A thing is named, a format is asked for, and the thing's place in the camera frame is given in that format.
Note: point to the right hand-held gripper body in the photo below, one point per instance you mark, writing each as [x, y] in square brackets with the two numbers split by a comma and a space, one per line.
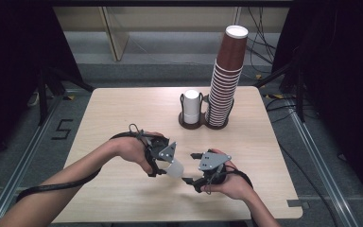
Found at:
[212, 161]

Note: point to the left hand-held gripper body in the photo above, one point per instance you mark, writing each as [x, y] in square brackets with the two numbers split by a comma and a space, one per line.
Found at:
[167, 152]

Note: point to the white paper cup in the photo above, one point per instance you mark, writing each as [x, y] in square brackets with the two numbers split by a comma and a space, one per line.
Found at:
[175, 168]

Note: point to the stack of white cups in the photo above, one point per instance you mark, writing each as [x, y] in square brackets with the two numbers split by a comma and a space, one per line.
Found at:
[191, 107]

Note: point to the stack of brown cups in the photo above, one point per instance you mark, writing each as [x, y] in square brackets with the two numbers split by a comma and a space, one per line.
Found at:
[227, 78]

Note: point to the person's right hand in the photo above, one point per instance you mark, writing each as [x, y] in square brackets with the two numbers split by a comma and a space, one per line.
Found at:
[236, 186]

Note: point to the person's left hand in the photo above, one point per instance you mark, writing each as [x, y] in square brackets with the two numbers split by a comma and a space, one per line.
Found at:
[130, 149]

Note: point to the grey tape strip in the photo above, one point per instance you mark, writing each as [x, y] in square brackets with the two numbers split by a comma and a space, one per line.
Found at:
[296, 203]

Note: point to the black metal stand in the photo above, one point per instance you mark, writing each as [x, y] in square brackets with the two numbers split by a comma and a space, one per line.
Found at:
[297, 88]
[48, 88]

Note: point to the beige wooden panel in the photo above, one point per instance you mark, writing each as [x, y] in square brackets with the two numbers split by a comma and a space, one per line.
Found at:
[116, 34]

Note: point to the metal floor rail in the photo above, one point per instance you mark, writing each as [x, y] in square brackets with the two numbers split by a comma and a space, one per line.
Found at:
[321, 164]
[19, 167]

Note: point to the white metal post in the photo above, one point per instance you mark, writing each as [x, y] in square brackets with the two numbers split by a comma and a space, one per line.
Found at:
[237, 15]

